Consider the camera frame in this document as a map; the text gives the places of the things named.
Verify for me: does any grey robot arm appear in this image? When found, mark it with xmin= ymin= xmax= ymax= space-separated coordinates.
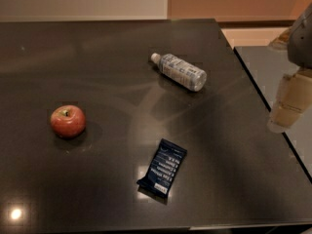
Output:
xmin=267 ymin=4 xmax=312 ymax=133

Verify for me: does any dark blue rxbar wrapper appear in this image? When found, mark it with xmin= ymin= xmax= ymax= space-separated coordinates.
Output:
xmin=136 ymin=138 xmax=187 ymax=198

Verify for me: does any grey side table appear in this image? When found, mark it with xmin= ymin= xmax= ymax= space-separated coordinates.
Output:
xmin=234 ymin=46 xmax=312 ymax=179

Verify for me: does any clear plastic water bottle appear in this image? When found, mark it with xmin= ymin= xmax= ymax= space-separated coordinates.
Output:
xmin=151 ymin=53 xmax=207 ymax=92

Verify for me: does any red apple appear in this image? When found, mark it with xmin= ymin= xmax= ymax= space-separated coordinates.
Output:
xmin=50 ymin=105 xmax=86 ymax=138

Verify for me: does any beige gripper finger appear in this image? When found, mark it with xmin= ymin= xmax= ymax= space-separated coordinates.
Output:
xmin=267 ymin=67 xmax=312 ymax=133

